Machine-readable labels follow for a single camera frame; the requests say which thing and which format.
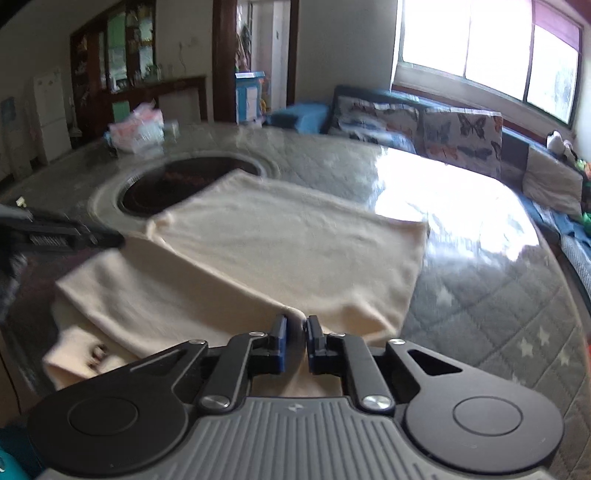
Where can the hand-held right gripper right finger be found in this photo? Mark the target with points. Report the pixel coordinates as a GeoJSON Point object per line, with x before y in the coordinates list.
{"type": "Point", "coordinates": [314, 346]}

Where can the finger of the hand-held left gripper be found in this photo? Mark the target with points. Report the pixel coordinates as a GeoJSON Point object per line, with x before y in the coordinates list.
{"type": "Point", "coordinates": [74, 236]}

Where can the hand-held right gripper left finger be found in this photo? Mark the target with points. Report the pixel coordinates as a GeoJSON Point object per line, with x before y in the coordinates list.
{"type": "Point", "coordinates": [279, 346]}

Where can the cream cloth garment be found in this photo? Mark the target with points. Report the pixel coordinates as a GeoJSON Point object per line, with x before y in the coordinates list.
{"type": "Point", "coordinates": [277, 240]}

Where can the dark round table insert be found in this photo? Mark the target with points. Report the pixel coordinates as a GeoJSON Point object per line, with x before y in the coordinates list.
{"type": "Point", "coordinates": [175, 180]}

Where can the white refrigerator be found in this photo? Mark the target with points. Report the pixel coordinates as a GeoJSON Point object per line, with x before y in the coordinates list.
{"type": "Point", "coordinates": [50, 115]}

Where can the pink plastic bag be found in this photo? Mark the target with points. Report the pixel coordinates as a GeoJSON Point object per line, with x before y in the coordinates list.
{"type": "Point", "coordinates": [138, 127]}

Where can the dark wooden display cabinet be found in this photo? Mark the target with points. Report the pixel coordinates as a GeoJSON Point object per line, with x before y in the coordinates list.
{"type": "Point", "coordinates": [92, 92]}

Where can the teal object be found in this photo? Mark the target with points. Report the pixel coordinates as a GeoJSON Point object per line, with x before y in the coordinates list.
{"type": "Point", "coordinates": [11, 457]}

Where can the blue and white box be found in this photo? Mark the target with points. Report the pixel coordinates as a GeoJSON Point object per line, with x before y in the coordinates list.
{"type": "Point", "coordinates": [249, 97]}

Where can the blue cushion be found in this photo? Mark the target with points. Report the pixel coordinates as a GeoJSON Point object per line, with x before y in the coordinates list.
{"type": "Point", "coordinates": [298, 117]}

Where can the butterfly print cushion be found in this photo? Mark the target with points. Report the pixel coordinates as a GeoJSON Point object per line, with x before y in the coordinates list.
{"type": "Point", "coordinates": [461, 138]}
{"type": "Point", "coordinates": [374, 122]}

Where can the blue sofa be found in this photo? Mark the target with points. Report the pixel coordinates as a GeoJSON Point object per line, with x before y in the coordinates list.
{"type": "Point", "coordinates": [515, 150]}

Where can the grey plain cushion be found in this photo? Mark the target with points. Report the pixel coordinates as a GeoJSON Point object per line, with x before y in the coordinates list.
{"type": "Point", "coordinates": [551, 180]}

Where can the plush toy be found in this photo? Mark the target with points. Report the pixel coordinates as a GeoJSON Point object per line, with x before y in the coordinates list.
{"type": "Point", "coordinates": [558, 143]}

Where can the window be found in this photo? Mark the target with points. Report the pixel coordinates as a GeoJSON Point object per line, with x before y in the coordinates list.
{"type": "Point", "coordinates": [489, 46]}

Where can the dark wooden door frame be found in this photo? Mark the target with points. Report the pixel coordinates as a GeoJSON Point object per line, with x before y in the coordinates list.
{"type": "Point", "coordinates": [224, 60]}

